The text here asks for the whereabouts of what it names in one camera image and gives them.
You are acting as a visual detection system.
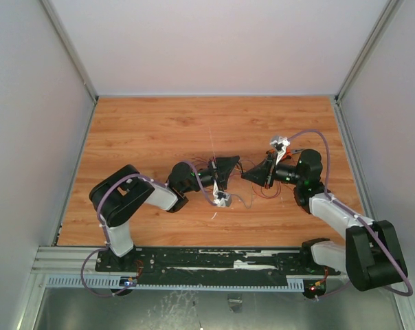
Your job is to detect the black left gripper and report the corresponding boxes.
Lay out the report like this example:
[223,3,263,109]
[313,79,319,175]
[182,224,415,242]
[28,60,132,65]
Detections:
[183,155,240,194]

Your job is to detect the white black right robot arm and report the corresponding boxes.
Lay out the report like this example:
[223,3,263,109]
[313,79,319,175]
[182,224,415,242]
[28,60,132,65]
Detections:
[241,149,408,292]

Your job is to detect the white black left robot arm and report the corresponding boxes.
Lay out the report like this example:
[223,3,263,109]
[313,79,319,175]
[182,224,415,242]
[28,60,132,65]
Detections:
[89,155,240,272]

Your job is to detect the orange black needle-nose pliers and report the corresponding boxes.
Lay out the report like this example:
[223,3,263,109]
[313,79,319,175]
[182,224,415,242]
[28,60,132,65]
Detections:
[283,148,304,160]

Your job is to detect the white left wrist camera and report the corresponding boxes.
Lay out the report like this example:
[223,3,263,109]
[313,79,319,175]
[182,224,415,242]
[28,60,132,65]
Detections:
[212,182,232,208]

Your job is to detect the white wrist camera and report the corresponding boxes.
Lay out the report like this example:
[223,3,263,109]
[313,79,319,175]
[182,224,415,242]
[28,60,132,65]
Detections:
[269,135,290,165]
[212,182,232,208]

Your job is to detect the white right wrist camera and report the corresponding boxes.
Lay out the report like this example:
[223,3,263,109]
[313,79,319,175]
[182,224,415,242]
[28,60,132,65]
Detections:
[269,135,290,165]

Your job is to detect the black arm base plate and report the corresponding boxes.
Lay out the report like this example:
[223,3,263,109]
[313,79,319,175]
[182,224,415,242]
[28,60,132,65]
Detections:
[95,247,326,284]

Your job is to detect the grey slotted cable duct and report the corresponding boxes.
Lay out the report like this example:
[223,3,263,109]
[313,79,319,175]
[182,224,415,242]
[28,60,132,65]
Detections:
[46,274,304,293]

